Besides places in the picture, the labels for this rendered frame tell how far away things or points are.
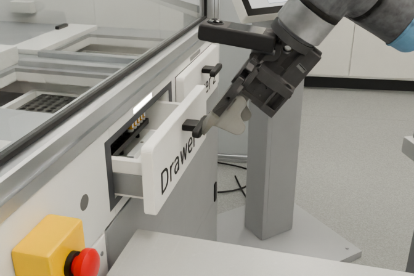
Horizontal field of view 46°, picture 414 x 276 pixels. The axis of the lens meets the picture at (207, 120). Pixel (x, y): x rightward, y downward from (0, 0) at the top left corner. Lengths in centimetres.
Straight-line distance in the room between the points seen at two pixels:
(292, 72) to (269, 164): 112
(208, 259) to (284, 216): 128
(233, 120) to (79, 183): 25
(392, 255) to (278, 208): 48
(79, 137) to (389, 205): 194
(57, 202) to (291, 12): 39
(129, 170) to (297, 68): 29
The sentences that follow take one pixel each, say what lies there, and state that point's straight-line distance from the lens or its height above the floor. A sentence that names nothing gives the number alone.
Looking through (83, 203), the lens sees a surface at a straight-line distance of 66.
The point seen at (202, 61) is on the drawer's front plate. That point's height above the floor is 92.
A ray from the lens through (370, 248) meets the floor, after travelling 211.
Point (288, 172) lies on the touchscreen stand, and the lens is 190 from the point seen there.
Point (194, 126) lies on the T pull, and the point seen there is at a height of 91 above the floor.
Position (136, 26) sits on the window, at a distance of 81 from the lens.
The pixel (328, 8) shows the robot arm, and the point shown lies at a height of 111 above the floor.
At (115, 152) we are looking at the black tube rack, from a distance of 80.
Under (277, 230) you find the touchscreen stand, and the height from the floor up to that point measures 6.
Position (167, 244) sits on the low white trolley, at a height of 76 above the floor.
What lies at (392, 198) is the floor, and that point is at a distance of 247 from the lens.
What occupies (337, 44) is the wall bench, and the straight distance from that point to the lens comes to 374.
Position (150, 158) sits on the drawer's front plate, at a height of 91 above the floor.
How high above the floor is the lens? 122
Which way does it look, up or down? 23 degrees down
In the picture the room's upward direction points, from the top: straight up
